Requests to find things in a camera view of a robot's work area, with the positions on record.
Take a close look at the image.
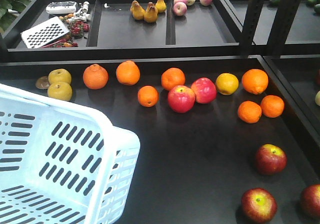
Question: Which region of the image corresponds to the light blue plastic basket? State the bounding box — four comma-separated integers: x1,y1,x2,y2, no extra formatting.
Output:
0,85,140,224

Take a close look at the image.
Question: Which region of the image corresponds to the pink red apple left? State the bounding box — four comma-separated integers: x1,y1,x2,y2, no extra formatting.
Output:
167,85,196,113

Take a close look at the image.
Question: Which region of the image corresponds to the pink red apple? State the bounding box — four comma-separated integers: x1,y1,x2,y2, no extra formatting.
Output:
167,85,196,113
191,77,217,104

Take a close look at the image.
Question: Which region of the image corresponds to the pink red apple right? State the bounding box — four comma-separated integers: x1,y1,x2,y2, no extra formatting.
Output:
191,77,217,104

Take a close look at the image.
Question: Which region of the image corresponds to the yellow orange citrus fruit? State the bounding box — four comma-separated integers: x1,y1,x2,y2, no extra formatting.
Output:
215,73,239,95

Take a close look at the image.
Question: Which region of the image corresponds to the small orange lower left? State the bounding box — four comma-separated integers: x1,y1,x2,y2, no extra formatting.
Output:
237,101,262,124

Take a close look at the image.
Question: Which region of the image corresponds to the small orange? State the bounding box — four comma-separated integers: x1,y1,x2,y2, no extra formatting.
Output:
260,95,285,118
237,101,262,124

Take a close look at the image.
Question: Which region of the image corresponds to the large orange right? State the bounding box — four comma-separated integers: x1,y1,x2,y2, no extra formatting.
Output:
241,69,269,95

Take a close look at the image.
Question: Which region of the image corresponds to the small orange lower right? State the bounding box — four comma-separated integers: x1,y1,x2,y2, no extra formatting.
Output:
260,95,285,118

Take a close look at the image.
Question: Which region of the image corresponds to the dark red apple upper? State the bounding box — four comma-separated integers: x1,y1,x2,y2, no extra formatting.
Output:
254,144,288,176

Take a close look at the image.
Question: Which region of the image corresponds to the dark red apple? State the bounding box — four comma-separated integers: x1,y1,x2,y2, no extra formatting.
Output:
254,144,288,176
241,188,278,224

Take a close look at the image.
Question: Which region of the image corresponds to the dark red apple lower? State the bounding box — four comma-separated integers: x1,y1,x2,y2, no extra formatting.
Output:
241,188,278,224

